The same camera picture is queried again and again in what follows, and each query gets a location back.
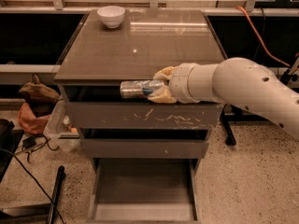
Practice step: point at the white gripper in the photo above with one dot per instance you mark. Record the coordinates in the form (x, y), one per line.
(178, 82)

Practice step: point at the silver blue redbull can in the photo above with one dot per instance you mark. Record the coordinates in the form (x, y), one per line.
(139, 88)

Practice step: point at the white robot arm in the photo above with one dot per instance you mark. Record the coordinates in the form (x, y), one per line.
(236, 81)

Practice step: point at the grey top drawer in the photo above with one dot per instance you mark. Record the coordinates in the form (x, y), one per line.
(143, 116)

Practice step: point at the grey drawer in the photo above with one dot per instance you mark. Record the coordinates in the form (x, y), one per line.
(144, 191)
(144, 144)
(143, 116)

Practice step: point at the grey drawer cabinet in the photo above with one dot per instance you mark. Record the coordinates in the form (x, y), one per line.
(146, 42)

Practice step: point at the grey middle drawer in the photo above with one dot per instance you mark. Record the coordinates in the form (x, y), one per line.
(144, 144)

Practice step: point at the grey bottom drawer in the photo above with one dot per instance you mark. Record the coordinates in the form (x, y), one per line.
(144, 191)

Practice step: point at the white ceramic bowl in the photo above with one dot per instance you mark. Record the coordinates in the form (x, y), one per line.
(111, 16)

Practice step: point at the clear plastic container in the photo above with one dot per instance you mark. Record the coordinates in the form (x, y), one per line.
(60, 130)

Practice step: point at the brown cloth bag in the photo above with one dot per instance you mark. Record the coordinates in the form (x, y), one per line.
(35, 91)

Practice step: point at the black metal tube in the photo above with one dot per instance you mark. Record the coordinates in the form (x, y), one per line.
(55, 195)

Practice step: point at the orange cloth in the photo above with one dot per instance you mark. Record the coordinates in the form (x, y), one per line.
(29, 122)

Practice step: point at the black power adapter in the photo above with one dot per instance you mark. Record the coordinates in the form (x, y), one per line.
(28, 142)

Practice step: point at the black bin at left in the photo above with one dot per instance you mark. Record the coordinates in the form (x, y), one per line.
(9, 141)

